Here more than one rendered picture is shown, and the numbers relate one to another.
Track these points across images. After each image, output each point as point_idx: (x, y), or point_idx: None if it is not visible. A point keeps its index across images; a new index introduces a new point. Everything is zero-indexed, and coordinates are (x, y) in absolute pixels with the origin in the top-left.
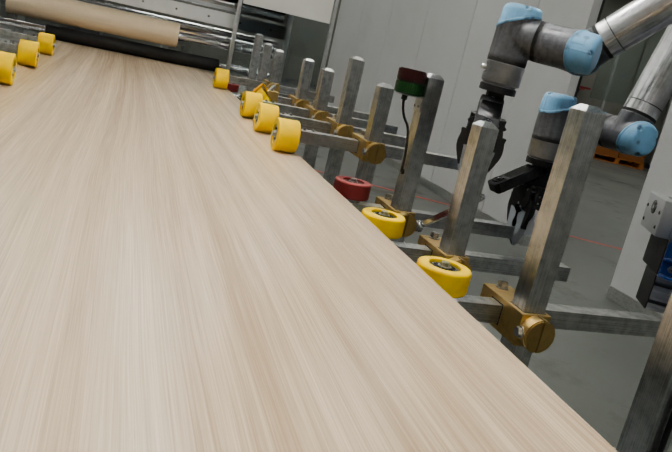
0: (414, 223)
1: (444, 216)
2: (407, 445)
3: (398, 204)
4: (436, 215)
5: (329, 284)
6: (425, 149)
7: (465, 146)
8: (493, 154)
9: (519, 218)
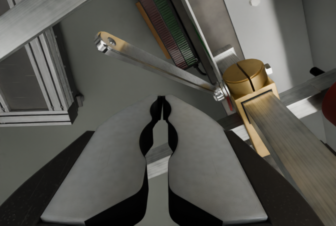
0: (230, 79)
1: (188, 73)
2: None
3: (274, 96)
4: (202, 85)
5: None
6: (325, 217)
7: (246, 206)
8: (51, 207)
9: None
